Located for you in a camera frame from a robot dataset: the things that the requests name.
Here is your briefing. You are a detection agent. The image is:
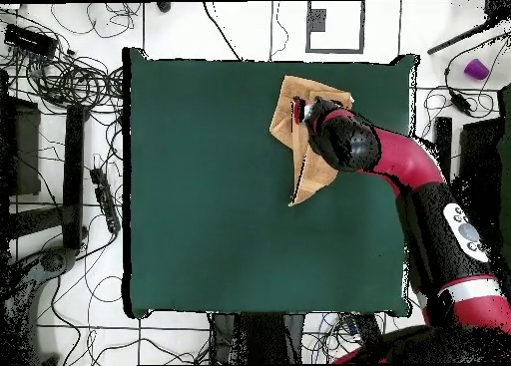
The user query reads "tangle of black cables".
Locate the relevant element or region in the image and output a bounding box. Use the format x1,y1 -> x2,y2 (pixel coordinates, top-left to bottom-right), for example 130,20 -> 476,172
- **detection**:
7,6 -> 125,110
302,312 -> 400,359

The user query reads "black floor panel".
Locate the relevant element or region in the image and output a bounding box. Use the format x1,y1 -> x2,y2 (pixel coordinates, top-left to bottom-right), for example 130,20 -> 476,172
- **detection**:
456,118 -> 504,207
0,96 -> 41,197

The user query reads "black power strip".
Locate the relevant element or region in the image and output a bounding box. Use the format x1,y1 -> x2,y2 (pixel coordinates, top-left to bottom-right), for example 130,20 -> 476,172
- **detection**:
89,167 -> 122,234
352,312 -> 386,343

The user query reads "black tripod base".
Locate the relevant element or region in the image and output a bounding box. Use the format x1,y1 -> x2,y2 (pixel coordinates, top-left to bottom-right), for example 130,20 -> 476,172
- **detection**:
11,247 -> 79,299

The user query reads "orange terry towel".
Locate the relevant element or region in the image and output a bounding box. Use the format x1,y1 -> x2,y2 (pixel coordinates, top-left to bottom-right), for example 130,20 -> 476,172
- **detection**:
268,75 -> 355,207

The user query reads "grey floor frame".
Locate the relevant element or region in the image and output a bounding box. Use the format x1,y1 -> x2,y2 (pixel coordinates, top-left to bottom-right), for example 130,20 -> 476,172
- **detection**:
305,0 -> 365,55

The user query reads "black power adapter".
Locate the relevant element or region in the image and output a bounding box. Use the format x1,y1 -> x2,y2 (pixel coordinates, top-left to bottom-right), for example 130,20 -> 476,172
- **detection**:
448,88 -> 474,116

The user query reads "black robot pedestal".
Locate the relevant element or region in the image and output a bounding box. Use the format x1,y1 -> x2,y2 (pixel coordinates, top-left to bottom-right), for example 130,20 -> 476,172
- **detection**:
209,311 -> 306,365

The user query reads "black upright bar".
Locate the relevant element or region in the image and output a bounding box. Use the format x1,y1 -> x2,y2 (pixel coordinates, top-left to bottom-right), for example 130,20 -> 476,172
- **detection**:
433,116 -> 453,180
63,104 -> 87,251

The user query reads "black rod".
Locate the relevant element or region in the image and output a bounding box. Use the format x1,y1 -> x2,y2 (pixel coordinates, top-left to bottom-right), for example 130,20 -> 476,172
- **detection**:
426,18 -> 492,56

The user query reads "dark green table cloth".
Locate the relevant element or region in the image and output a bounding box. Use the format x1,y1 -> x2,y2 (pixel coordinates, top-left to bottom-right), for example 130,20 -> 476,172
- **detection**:
121,46 -> 420,319

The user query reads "black box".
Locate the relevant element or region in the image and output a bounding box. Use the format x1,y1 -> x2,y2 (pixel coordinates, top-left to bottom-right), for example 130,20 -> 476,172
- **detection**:
4,23 -> 59,58

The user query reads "purple cup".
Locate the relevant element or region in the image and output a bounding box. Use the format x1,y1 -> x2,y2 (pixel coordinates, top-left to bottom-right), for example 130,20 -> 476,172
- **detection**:
463,58 -> 491,81

